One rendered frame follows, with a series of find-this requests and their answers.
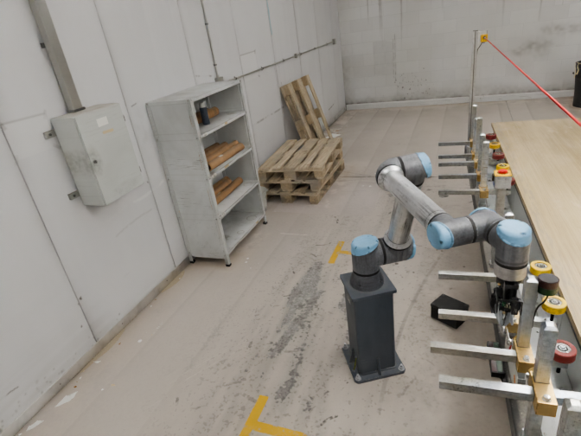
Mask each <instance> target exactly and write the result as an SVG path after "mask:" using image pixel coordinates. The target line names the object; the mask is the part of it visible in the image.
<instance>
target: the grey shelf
mask: <svg viewBox="0 0 581 436"><path fill-rule="evenodd" d="M239 93H240V94H239ZM240 97H241V98H240ZM209 101H210V103H209ZM200 102H205V104H206V107H207V108H211V107H214V106H216V107H217V108H218V109H219V114H218V115H217V116H214V117H212V118H210V119H209V121H210V124H209V125H203V123H200V124H198V122H197V117H196V114H195V113H196V112H199V111H200V108H199V103H200ZM241 102H242V104H241ZM145 105H146V108H147V112H148V114H149V118H150V123H151V126H152V130H153V132H154V136H155V139H156V144H157V148H158V150H159V154H160V157H161V160H162V163H163V168H164V172H165V175H166V178H167V181H168V185H169V190H170V193H171V196H172V199H173V203H174V205H175V209H176V214H177V217H178V221H179V223H180V227H181V230H182V235H183V239H184V241H185V245H186V248H187V251H188V256H189V259H190V263H193V264H194V263H195V260H193V258H192V256H194V257H203V258H214V259H225V262H226V266H229V267H230V266H231V265H232V263H231V260H230V257H229V254H230V253H231V252H232V251H233V250H234V248H235V247H236V246H237V245H238V243H239V242H241V241H242V240H243V239H244V238H245V237H246V236H247V235H248V234H249V233H250V231H251V230H252V229H253V228H254V227H255V226H256V225H257V224H258V223H259V221H260V220H261V219H262V218H264V222H263V224H265V225H266V224H267V220H266V216H265V207H264V202H263V197H262V192H261V188H260V182H259V173H258V169H257V164H256V159H255V154H254V149H253V145H252V136H251V131H250V126H249V121H248V117H247V111H246V103H245V98H244V93H243V88H242V83H241V80H227V81H218V82H208V83H201V84H199V85H197V86H194V87H190V88H187V89H184V90H181V91H179V92H176V93H172V94H170V95H167V96H164V97H162V98H159V99H155V100H152V101H150V102H147V103H145ZM242 106H243V108H242ZM189 116H190V117H189ZM191 116H192V117H191ZM244 116H245V117H244ZM190 120H191V121H190ZM245 121H246V122H245ZM191 123H192V124H191ZM192 126H193V127H192ZM246 130H247V131H246ZM216 133H217V134H216ZM247 134H248V136H247ZM217 137H218V138H217ZM248 139H249V141H248ZM234 140H237V141H238V142H239V143H242V144H243V145H244V146H245V149H244V150H242V151H240V152H239V153H237V154H236V155H234V156H233V157H231V158H229V159H228V160H226V162H224V163H222V164H221V165H219V166H218V167H216V168H215V169H213V170H211V171H209V169H208V162H207V159H206V155H205V151H204V150H205V149H206V148H207V147H209V146H211V145H212V144H215V143H218V141H219V144H221V143H223V142H227V143H228V144H230V143H231V142H233V141H234ZM249 144H250V145H249ZM251 153H252V155H251ZM199 155H200V156H199ZM200 159H201V160H200ZM202 161H203V162H202ZM252 162H253V164H252ZM253 167H254V168H253ZM254 171H255V173H254ZM225 173H226V174H225ZM225 176H228V177H229V178H230V179H231V180H232V181H233V180H235V179H236V178H237V177H241V178H242V179H243V183H242V184H241V185H240V186H239V187H237V188H236V189H235V190H234V191H233V192H232V193H231V194H229V195H228V196H227V197H226V198H225V199H224V200H223V201H222V202H220V203H219V204H218V205H217V202H216V199H215V194H214V188H213V185H214V184H215V183H217V182H218V181H219V180H220V179H222V178H223V177H225ZM255 177H256V178H255ZM257 185H258V187H257ZM258 191H259V192H258ZM209 198H210V199H209ZM211 198H212V199H211ZM259 199H260V201H259ZM260 204H261V206H260ZM211 205H212V207H211ZM261 209H262V210H261ZM179 210H180V212H179Z"/></svg>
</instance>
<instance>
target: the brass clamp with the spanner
mask: <svg viewBox="0 0 581 436"><path fill-rule="evenodd" d="M516 337H517V336H515V337H513V340H514V345H513V350H515V351H516V355H517V357H516V363H515V364H516V368H517V372H519V373H527V371H528V370H529V369H530V368H532V367H534V362H535V361H534V357H533V351H532V348H531V343H530V344H529V348H526V347H518V345H517V341H516ZM524 355H527V356H529V357H530V361H529V362H526V361H524V360H523V357H524Z"/></svg>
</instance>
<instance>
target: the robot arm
mask: <svg viewBox="0 0 581 436"><path fill-rule="evenodd" d="M431 174H432V167H431V161H430V159H429V157H428V156H427V155H426V154H425V153H424V152H419V153H417V152H415V153H413V154H408V155H404V156H399V157H391V158H388V159H387V160H386V161H384V162H383V163H382V164H381V165H380V166H379V168H378V169H377V170H376V174H375V179H376V183H377V184H378V185H379V186H380V187H381V188H382V189H383V190H385V191H389V192H390V193H391V194H392V195H393V196H394V197H395V199H394V204H393V212H392V217H391V221H390V226H389V229H387V231H386V232H385V233H384V237H382V238H378V239H377V237H376V236H372V235H371V234H364V235H362V236H358V237H356V238H355V239H354V240H353V241H352V243H351V255H352V266H353V272H352V274H351V277H350V285H351V286H352V287H353V288H354V289H355V290H357V291H360V292H373V291H376V290H378V289H380V288H381V287H382V286H383V285H384V277H383V275H382V273H381V271H380V266H383V265H386V264H391V263H395V262H400V261H403V260H409V259H412V258H413V257H414V255H415V253H416V245H415V240H414V238H413V236H412V235H411V234H410V232H411V229H412V223H413V219H414V217H415V218H416V219H417V220H418V221H419V222H420V223H421V224H422V225H423V226H424V227H425V229H426V230H427V237H428V240H429V242H430V243H431V245H432V246H433V247H434V248H436V249H438V250H441V249H449V248H451V247H458V246H462V245H467V244H470V243H476V242H480V241H484V240H485V241H486V242H487V243H489V244H490V245H491V246H492V247H494V248H495V263H494V274H495V276H496V283H500V284H501V285H497V286H496V287H495V288H494V293H491V297H490V305H491V307H492V309H493V311H494V314H495V317H496V319H497V321H498V323H499V324H500V325H501V326H506V325H508V324H509V323H511V325H514V316H515V315H518V313H520V315H521V313H522V306H523V300H522V296H521V294H520V290H519V283H521V282H522V280H523V279H524V278H525V277H526V276H527V269H528V268H529V267H530V266H529V265H528V258H529V252H530V245H531V241H532V229H531V228H530V227H529V226H528V225H527V224H526V223H525V222H523V221H519V220H513V219H508V220H507V219H505V218H504V217H502V216H500V215H498V213H496V212H495V211H494V210H492V209H489V208H477V209H475V210H474V211H472V212H471V213H470V214H469V215H466V216H462V217H457V218H453V217H452V216H451V215H449V214H448V213H446V212H445V211H444V210H442V209H441V208H440V207H439V206H438V205H437V204H436V203H435V202H434V201H433V200H431V199H430V198H429V197H428V196H427V195H426V194H424V193H423V192H422V191H421V189H422V185H423V183H424V180H425V178H426V177H427V178H428V177H430V176H431ZM503 311H505V312H506V313H505V317H504V319H503V313H502V312H503Z"/></svg>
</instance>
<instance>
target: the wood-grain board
mask: <svg viewBox="0 0 581 436"><path fill-rule="evenodd" d="M491 126H492V129H493V131H494V133H495V134H496V139H497V142H498V143H500V144H501V145H500V148H501V152H503V153H504V154H505V155H504V158H505V161H506V163H507V164H508V165H509V170H510V171H511V174H512V177H513V178H514V179H515V186H516V188H517V190H518V193H519V195H520V199H521V200H522V203H523V205H524V208H525V210H526V212H527V216H528V218H529V221H530V222H531V225H532V227H533V231H534V232H535V235H536V237H537V240H538V242H539V245H540V248H541V250H542V253H543V254H544V256H545V259H546V262H547V263H549V264H550V265H551V266H552V271H551V274H553V275H555V276H557V277H558V278H559V289H558V291H559V295H560V297H561V298H563V299H564V300H565V301H566V303H567V306H566V311H567V314H568V316H569V319H570V320H571V324H572V327H573V329H574V331H575V333H576V336H577V338H578V341H579V343H580V346H581V127H580V126H579V125H578V124H577V123H576V122H575V121H574V120H573V119H542V120H527V121H511V122H495V123H491Z"/></svg>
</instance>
